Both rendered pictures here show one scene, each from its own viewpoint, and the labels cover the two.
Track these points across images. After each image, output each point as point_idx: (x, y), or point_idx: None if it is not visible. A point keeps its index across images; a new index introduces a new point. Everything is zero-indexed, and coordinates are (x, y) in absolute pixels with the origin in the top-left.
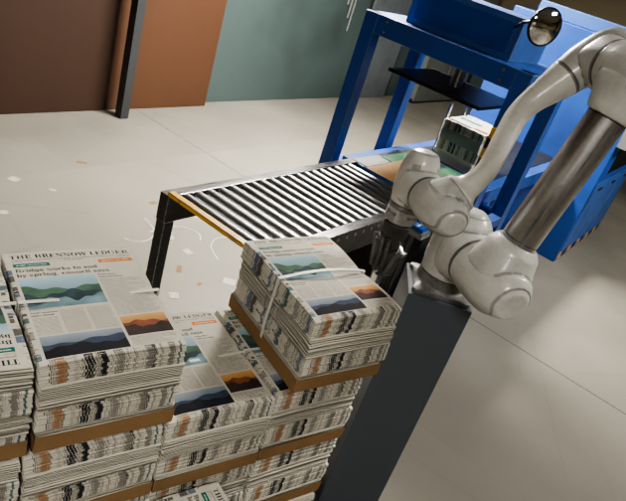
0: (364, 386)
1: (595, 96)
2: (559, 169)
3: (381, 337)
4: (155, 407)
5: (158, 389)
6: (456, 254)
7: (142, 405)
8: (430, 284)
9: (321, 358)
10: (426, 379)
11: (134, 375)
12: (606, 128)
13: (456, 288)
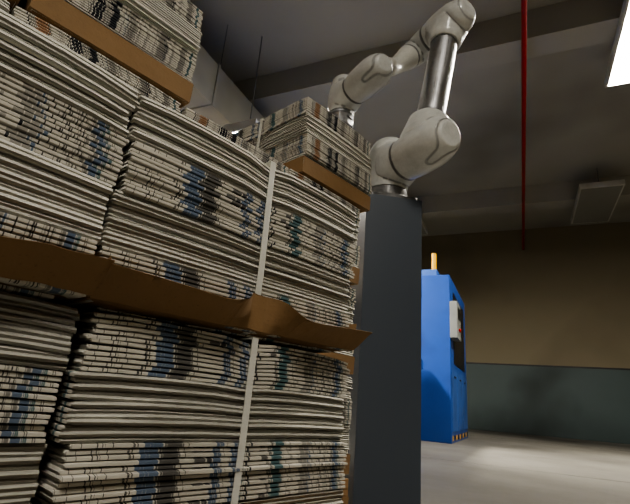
0: (357, 315)
1: (431, 31)
2: (432, 65)
3: (362, 160)
4: (173, 67)
5: (176, 45)
6: (391, 146)
7: (160, 53)
8: (380, 190)
9: (319, 143)
10: (411, 275)
11: (154, 1)
12: (447, 38)
13: (401, 190)
